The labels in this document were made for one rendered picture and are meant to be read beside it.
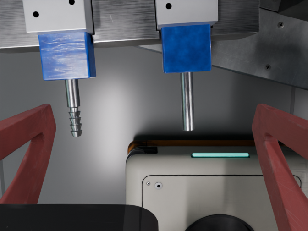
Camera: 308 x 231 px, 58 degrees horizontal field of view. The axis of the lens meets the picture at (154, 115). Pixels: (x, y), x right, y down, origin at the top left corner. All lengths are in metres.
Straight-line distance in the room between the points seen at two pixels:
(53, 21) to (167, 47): 0.10
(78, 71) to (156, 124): 0.90
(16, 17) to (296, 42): 0.29
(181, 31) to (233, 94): 0.93
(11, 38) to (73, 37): 0.06
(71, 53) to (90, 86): 0.89
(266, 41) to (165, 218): 0.73
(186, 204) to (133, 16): 0.75
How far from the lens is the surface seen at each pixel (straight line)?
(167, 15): 0.24
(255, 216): 1.01
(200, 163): 0.91
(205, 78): 1.14
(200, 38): 0.25
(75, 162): 1.22
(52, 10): 0.25
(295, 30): 0.36
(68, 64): 0.26
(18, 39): 0.29
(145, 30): 0.27
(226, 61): 0.33
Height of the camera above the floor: 1.12
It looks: 81 degrees down
